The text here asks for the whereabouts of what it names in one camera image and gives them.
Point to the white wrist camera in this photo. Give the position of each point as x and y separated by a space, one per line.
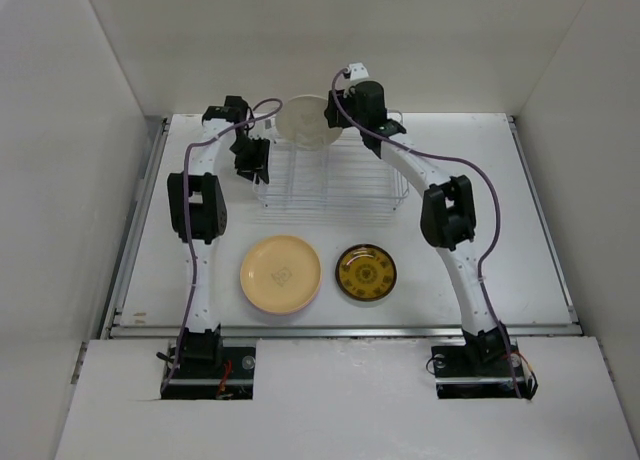
356 72
264 129

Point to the pink plastic plate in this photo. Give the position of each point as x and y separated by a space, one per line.
305 307

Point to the yellow brown patterned dish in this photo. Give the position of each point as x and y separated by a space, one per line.
366 273

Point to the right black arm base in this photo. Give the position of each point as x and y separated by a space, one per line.
456 377

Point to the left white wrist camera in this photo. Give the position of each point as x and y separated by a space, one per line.
264 129

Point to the white wire dish rack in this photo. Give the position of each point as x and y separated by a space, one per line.
343 182

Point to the metal table edge rail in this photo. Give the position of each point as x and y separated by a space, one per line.
146 332

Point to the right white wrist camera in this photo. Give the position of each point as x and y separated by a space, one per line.
356 72

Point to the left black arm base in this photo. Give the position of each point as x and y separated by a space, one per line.
223 372

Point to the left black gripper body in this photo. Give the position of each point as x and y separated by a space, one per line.
248 154

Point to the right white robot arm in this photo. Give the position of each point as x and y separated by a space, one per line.
448 215

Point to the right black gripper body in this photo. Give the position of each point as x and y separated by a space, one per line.
342 119

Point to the cream white plate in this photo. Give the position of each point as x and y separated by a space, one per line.
301 121

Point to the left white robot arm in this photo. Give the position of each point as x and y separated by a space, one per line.
199 217

